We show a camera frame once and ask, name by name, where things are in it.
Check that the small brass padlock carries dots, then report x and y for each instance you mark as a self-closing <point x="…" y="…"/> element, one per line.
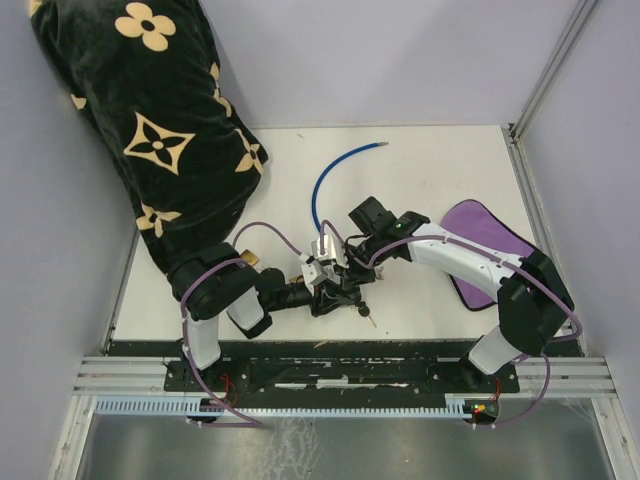
<point x="251" y="258"/>

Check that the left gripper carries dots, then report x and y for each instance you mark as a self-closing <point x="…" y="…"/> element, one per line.
<point x="326" y="297"/>

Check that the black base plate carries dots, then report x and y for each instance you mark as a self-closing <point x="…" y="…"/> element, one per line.
<point x="341" y="374"/>

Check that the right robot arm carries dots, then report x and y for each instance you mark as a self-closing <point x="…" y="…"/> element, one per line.
<point x="533" y="302"/>

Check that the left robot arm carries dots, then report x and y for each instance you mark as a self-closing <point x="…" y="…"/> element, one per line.
<point x="218" y="280"/>

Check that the black floral plush pillow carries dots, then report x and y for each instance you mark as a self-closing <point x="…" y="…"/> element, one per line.
<point x="146" y="76"/>

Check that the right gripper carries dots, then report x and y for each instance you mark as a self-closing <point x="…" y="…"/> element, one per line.
<point x="352" y="278"/>

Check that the aluminium frame rail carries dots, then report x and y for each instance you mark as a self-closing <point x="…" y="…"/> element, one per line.
<point x="568" y="40"/>

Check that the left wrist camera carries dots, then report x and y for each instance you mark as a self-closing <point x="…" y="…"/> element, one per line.
<point x="316" y="271"/>

